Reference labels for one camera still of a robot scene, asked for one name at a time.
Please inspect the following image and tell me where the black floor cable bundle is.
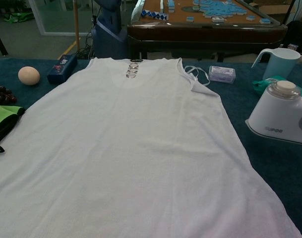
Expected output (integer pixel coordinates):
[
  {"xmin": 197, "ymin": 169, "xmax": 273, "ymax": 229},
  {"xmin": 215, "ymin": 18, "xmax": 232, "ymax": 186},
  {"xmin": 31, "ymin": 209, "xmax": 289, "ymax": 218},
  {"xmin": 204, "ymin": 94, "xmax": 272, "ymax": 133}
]
[{"xmin": 77, "ymin": 14, "xmax": 97, "ymax": 60}]

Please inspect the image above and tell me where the green wet wipes pack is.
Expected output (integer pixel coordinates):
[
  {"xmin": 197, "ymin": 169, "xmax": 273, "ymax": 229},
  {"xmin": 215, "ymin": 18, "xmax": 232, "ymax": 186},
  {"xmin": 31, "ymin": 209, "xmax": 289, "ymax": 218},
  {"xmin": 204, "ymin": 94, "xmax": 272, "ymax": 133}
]
[{"xmin": 251, "ymin": 77, "xmax": 302, "ymax": 99}]

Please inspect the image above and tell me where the dark red grape bunch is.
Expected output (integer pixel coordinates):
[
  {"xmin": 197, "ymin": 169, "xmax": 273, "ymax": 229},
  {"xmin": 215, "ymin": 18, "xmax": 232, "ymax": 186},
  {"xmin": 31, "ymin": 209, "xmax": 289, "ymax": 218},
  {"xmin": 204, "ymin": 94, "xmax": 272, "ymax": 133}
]
[{"xmin": 0, "ymin": 85, "xmax": 17, "ymax": 104}]

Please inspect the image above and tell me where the brown mahjong table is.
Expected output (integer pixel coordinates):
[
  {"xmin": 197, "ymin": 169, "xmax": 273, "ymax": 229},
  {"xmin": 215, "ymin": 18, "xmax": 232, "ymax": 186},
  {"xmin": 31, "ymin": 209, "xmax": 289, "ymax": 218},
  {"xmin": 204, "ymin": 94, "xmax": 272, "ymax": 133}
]
[{"xmin": 127, "ymin": 0, "xmax": 288, "ymax": 62}]

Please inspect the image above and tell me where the white ribbon strap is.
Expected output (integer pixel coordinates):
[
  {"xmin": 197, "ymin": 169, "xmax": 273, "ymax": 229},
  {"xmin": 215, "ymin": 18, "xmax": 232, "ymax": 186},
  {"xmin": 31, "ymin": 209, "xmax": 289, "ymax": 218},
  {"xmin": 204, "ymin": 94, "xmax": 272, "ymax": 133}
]
[{"xmin": 184, "ymin": 65, "xmax": 211, "ymax": 87}]

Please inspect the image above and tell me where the beige egg-shaped ball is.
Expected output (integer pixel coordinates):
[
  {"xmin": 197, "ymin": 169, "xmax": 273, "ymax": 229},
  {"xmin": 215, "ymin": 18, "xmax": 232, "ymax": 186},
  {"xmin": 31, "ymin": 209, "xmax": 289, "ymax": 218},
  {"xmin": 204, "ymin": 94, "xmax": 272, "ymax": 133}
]
[{"xmin": 18, "ymin": 66, "xmax": 41, "ymax": 86}]

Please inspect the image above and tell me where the white handheld steam iron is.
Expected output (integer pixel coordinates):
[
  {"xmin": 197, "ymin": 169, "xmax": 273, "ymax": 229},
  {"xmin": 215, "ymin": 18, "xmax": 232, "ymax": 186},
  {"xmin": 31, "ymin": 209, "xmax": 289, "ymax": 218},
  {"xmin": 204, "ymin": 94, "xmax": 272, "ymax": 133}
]
[{"xmin": 244, "ymin": 80, "xmax": 302, "ymax": 145}]

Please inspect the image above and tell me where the dark teal table cover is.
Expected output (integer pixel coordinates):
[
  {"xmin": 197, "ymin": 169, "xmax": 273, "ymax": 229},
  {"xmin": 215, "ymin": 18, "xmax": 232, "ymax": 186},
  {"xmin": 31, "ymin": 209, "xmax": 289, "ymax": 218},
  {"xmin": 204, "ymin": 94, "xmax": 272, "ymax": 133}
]
[{"xmin": 0, "ymin": 58, "xmax": 302, "ymax": 238}]

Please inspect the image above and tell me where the black bag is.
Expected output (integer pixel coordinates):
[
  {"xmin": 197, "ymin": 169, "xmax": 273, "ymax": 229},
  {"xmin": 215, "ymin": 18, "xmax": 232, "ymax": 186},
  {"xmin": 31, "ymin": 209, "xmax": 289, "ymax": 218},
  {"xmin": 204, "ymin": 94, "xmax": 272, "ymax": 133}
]
[{"xmin": 281, "ymin": 20, "xmax": 302, "ymax": 54}]

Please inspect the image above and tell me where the yellow wooden pole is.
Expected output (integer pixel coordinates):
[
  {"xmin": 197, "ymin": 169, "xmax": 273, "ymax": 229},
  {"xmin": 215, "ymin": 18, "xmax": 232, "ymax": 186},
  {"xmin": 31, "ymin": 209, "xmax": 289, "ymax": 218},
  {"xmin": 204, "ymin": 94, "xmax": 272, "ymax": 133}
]
[{"xmin": 73, "ymin": 0, "xmax": 81, "ymax": 53}]

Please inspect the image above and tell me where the light blue plastic pitcher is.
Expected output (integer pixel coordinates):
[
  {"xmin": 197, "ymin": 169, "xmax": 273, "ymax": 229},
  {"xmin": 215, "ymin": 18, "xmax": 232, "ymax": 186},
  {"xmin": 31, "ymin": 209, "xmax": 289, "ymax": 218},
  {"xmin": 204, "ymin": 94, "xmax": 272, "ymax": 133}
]
[{"xmin": 251, "ymin": 48, "xmax": 302, "ymax": 80}]

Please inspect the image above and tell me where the green black fabric pouch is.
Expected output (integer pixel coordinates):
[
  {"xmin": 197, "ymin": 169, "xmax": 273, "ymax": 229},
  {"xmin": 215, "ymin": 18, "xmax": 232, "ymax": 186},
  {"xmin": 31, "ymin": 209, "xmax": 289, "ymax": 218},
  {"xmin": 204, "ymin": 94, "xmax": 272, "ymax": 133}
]
[{"xmin": 0, "ymin": 100, "xmax": 26, "ymax": 153}]

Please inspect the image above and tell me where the dark blue printed box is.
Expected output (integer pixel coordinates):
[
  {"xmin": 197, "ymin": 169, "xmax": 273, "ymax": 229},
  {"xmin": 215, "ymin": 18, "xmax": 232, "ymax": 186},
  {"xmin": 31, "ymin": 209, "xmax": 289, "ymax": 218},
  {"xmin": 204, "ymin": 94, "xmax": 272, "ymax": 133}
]
[{"xmin": 47, "ymin": 54, "xmax": 78, "ymax": 85}]

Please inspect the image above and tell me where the clear plastic small box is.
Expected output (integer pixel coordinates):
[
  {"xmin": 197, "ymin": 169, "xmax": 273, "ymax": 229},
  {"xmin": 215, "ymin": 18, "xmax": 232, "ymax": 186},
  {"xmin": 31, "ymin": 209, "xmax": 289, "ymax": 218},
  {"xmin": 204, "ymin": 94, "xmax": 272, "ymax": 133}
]
[{"xmin": 208, "ymin": 65, "xmax": 236, "ymax": 84}]

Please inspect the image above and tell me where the white sleeveless shirt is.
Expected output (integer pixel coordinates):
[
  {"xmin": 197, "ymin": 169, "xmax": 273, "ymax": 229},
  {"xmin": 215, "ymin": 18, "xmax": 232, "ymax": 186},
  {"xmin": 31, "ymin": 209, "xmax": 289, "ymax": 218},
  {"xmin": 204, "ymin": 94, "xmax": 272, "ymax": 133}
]
[{"xmin": 0, "ymin": 57, "xmax": 302, "ymax": 238}]

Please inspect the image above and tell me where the pile of blue mahjong tiles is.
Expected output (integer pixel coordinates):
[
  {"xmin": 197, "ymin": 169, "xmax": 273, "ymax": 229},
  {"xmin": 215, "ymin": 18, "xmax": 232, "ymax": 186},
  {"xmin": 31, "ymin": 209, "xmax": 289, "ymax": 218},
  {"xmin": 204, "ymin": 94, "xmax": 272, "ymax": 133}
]
[{"xmin": 192, "ymin": 0, "xmax": 251, "ymax": 18}]

